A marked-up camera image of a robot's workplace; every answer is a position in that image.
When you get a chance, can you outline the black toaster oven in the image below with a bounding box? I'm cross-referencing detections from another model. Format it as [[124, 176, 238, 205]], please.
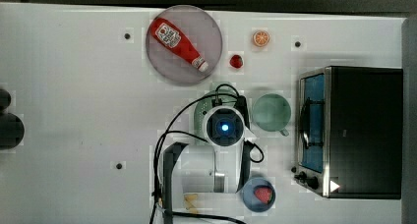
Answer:
[[291, 66, 403, 199]]

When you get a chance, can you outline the red toy strawberry in bowl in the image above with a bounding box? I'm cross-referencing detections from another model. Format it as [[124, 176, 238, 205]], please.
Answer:
[[255, 187, 273, 204]]

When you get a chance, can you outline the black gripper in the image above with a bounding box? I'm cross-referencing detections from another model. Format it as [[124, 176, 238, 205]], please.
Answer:
[[211, 94, 252, 130]]

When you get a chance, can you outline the red ketchup bottle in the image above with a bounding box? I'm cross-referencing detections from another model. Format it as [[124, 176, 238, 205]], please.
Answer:
[[150, 18, 209, 72]]

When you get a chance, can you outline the grey round plate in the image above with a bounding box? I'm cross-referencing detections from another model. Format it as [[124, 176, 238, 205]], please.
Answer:
[[146, 5, 222, 85]]

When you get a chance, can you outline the green strainer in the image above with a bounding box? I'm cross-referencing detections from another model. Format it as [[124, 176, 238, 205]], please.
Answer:
[[194, 83, 246, 138]]

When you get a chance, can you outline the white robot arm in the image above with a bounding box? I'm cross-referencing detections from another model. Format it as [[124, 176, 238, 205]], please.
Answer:
[[154, 93, 255, 224]]

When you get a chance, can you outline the blue bowl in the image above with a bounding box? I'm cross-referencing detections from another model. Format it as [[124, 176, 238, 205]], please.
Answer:
[[242, 177, 276, 212]]

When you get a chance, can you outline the orange slice toy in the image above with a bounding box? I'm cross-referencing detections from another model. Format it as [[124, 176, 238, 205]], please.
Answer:
[[252, 30, 270, 47]]

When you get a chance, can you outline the green mug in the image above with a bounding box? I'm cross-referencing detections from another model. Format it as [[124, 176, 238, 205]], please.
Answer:
[[252, 93, 291, 137]]

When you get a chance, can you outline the peeled toy banana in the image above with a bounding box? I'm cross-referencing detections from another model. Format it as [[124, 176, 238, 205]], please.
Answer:
[[184, 194, 199, 214]]

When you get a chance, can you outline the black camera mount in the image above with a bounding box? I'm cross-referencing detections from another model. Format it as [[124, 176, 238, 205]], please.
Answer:
[[0, 89, 25, 150]]

